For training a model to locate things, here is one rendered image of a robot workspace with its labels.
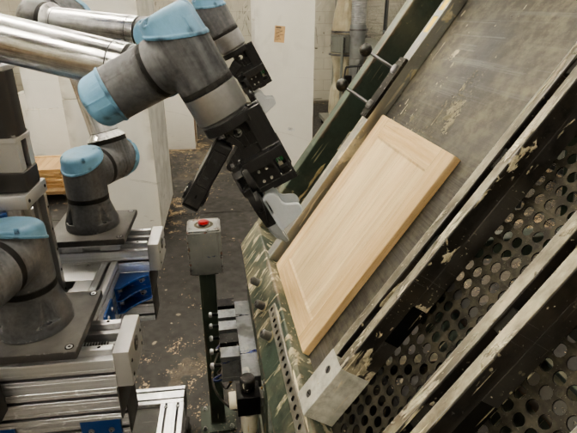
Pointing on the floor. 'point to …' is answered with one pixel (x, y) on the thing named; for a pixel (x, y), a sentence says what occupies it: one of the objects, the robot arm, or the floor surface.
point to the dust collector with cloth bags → (345, 50)
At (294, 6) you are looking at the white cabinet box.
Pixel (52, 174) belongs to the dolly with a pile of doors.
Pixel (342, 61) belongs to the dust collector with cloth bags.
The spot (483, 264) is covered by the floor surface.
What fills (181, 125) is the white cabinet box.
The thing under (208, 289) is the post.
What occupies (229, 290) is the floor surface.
